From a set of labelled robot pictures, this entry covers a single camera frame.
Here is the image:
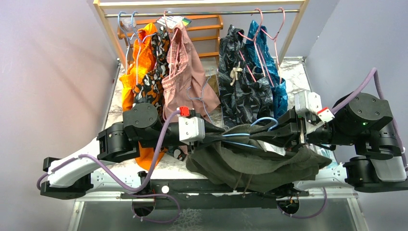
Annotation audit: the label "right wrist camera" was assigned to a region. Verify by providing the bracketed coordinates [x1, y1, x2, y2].
[294, 90, 335, 125]

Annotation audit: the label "blue shark print shorts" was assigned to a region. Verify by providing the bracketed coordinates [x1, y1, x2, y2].
[245, 20, 288, 118]

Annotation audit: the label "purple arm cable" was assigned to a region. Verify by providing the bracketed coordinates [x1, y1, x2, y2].
[330, 67, 408, 173]
[37, 110, 182, 194]

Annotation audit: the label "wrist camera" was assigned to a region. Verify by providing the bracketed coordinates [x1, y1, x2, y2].
[294, 90, 335, 125]
[177, 106, 205, 144]

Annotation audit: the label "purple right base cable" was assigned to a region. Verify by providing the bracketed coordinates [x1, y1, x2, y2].
[276, 188, 328, 220]

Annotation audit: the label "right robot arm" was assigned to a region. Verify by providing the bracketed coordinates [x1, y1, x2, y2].
[250, 90, 408, 196]

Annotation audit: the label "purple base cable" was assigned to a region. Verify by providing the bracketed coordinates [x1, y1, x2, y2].
[276, 188, 328, 220]
[131, 194, 182, 224]

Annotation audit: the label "pink hanger on pink shorts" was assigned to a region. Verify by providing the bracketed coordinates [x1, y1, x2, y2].
[168, 23, 179, 77]

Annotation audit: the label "olive green shorts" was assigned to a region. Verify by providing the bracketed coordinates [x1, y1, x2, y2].
[186, 124, 332, 193]

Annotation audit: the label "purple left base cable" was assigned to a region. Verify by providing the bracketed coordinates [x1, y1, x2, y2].
[131, 194, 182, 224]

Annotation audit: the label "colourful marker box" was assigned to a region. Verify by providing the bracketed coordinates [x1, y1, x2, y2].
[156, 16, 192, 29]

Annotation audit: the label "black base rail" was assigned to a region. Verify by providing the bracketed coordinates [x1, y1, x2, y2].
[121, 179, 309, 211]

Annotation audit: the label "metal hanging rod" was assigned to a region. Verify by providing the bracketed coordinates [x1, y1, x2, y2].
[104, 10, 300, 18]

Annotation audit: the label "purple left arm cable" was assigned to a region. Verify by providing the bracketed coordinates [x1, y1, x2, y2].
[37, 110, 182, 194]

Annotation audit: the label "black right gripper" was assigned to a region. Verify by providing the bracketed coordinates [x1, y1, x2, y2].
[250, 105, 361, 152]

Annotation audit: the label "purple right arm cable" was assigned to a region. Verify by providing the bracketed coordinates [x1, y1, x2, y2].
[330, 67, 408, 173]

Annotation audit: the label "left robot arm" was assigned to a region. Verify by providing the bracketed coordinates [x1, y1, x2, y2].
[36, 103, 224, 200]

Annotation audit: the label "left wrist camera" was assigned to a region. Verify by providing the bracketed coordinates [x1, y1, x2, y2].
[177, 106, 205, 144]

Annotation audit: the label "orange black camo shorts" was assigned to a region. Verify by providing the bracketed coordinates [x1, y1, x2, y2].
[132, 25, 189, 162]

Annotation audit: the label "wooden ladder shelf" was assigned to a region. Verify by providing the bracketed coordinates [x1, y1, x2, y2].
[117, 14, 224, 59]

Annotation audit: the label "dusty pink shorts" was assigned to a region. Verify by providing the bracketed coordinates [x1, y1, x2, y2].
[162, 23, 220, 122]

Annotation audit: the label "black shark print shorts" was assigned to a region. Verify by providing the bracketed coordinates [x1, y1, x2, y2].
[218, 25, 274, 128]

